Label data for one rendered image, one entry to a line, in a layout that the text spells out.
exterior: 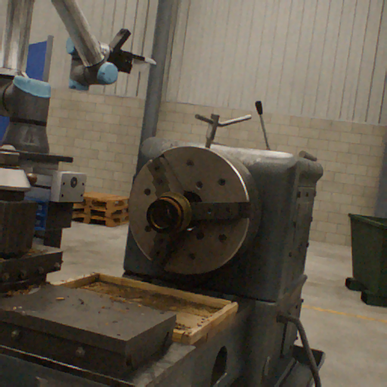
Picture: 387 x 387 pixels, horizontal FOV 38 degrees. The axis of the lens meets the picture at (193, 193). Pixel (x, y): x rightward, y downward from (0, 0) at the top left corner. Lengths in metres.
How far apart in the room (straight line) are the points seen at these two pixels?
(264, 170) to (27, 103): 0.78
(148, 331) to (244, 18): 11.43
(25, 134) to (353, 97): 10.10
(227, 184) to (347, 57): 10.45
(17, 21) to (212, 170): 0.93
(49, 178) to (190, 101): 10.25
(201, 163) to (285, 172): 0.23
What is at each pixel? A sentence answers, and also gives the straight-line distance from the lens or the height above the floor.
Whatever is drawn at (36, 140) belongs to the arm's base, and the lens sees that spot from 1.81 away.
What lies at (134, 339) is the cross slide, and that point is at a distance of 0.73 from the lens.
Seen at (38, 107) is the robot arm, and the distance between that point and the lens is 1.82.
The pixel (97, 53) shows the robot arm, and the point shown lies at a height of 1.52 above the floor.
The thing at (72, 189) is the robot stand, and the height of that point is 1.07.
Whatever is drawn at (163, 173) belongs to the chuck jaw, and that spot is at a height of 1.16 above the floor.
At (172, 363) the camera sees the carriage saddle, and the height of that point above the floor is 0.92.
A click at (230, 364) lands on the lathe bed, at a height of 0.72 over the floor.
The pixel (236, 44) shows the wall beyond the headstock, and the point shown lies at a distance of 11.95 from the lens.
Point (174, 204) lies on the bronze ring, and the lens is 1.22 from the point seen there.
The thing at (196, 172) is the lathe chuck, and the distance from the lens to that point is 1.35.
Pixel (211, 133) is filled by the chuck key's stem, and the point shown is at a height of 1.27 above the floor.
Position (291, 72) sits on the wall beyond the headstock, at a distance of 11.68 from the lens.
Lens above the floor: 1.19
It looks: 3 degrees down
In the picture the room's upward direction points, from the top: 8 degrees clockwise
